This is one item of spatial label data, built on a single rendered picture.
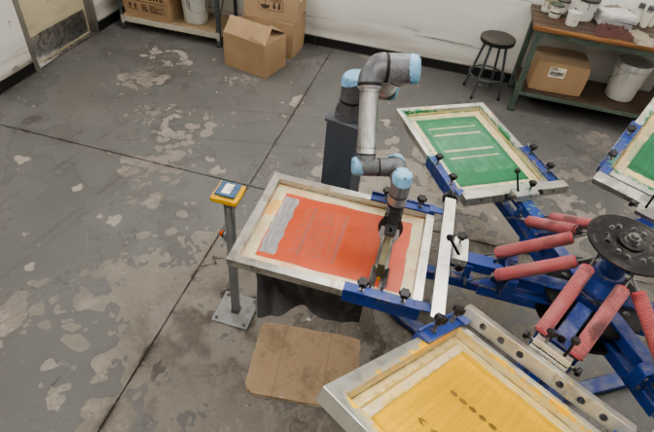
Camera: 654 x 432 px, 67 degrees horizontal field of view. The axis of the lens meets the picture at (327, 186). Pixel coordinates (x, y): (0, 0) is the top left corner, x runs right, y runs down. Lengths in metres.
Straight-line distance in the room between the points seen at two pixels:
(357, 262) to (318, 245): 0.18
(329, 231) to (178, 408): 1.23
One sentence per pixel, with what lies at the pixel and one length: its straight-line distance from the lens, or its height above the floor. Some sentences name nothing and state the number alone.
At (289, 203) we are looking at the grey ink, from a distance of 2.29.
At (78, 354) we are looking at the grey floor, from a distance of 3.11.
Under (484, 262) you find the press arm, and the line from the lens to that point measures 2.12.
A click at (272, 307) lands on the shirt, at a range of 2.35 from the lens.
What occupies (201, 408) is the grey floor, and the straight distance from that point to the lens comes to 2.81.
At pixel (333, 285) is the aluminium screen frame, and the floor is 0.99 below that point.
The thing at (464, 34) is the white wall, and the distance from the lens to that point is 5.68.
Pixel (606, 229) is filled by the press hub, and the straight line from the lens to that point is 2.09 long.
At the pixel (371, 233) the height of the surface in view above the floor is 0.96.
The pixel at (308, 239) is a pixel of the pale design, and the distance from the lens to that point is 2.15.
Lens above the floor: 2.53
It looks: 41 degrees down
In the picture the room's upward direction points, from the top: 6 degrees clockwise
